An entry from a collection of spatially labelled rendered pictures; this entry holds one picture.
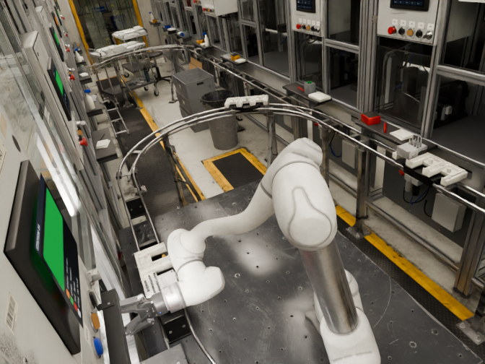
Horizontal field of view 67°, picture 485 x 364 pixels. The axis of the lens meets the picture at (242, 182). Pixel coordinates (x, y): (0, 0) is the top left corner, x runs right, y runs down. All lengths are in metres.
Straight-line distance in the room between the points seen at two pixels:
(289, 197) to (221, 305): 0.95
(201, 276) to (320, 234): 0.58
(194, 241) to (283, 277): 0.58
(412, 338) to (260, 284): 0.64
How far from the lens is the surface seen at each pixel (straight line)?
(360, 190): 2.73
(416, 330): 1.63
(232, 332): 1.60
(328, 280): 1.02
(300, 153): 0.96
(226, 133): 4.23
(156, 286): 1.50
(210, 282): 1.29
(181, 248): 1.33
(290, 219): 0.81
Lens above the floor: 1.97
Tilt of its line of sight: 32 degrees down
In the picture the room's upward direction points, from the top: 9 degrees counter-clockwise
